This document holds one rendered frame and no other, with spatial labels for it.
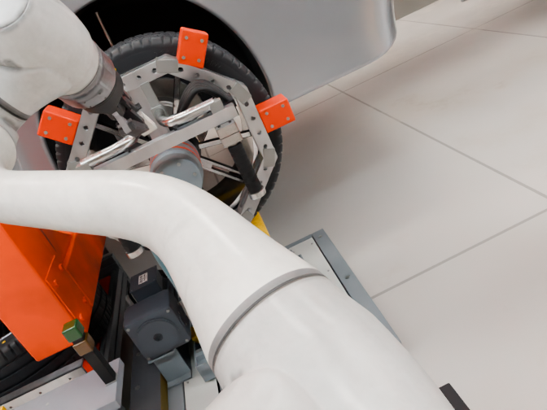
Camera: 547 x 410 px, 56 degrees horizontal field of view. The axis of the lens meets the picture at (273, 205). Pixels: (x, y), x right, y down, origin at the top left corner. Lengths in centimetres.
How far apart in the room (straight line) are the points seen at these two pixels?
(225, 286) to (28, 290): 125
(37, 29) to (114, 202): 25
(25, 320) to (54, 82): 103
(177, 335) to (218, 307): 148
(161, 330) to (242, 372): 148
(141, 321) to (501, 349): 113
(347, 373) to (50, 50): 48
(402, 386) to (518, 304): 157
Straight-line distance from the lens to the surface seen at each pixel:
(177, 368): 196
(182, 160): 131
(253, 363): 31
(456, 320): 184
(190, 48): 140
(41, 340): 164
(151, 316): 177
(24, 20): 61
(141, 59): 148
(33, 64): 64
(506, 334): 177
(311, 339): 30
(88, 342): 144
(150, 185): 42
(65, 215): 48
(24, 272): 153
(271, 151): 148
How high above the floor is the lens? 128
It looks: 26 degrees down
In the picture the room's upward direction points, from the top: 25 degrees counter-clockwise
